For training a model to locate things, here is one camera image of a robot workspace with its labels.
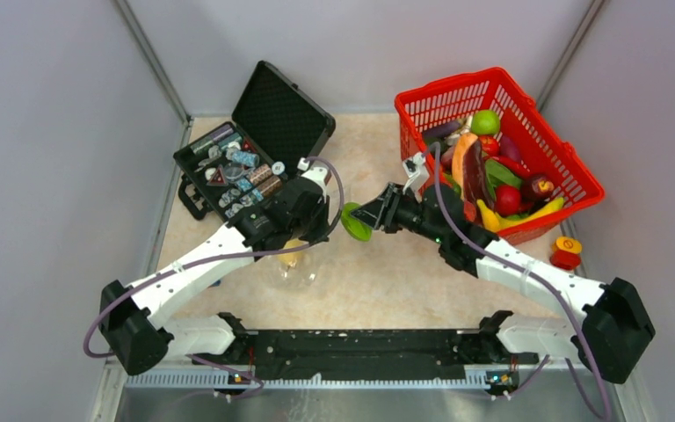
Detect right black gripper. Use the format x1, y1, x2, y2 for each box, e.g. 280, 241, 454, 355
351, 182, 446, 245

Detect green starfruit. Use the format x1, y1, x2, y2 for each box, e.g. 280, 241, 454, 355
340, 202, 373, 242

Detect yellow lemon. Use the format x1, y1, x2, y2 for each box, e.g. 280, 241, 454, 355
277, 239, 308, 271

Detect red plastic basket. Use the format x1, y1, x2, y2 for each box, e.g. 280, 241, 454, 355
395, 67, 605, 244

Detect clear zip top bag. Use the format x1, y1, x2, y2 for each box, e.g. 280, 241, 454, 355
263, 229, 337, 291

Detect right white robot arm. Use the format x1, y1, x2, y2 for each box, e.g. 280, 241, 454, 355
350, 183, 656, 384

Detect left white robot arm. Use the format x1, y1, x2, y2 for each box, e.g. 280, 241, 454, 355
91, 167, 331, 375

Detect black open case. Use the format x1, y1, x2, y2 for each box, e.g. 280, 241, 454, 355
173, 61, 336, 221

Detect dark purple eggplant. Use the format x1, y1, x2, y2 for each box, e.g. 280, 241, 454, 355
462, 141, 495, 209

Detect yellow banana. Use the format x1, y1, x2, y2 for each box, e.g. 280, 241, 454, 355
475, 197, 565, 233

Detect green leaf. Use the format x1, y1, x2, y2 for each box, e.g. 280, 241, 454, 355
484, 159, 522, 191

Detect red apple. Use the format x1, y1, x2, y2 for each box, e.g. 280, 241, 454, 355
494, 185, 522, 217
478, 135, 500, 158

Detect green apple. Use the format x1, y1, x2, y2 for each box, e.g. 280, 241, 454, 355
470, 109, 501, 135

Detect purple sweet potato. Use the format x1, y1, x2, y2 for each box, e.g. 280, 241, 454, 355
498, 135, 523, 164

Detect dark red fruit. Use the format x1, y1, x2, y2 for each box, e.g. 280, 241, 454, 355
519, 173, 555, 202

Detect red yellow emergency button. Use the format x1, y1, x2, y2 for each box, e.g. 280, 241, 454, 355
549, 236, 583, 271

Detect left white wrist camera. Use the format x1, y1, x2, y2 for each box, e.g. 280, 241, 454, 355
297, 158, 331, 190

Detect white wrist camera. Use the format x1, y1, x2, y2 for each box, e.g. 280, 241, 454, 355
403, 152, 430, 196
297, 158, 331, 190

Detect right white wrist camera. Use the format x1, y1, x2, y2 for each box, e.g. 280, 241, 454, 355
403, 152, 430, 196

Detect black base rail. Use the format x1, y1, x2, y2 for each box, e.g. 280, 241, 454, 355
202, 329, 540, 382

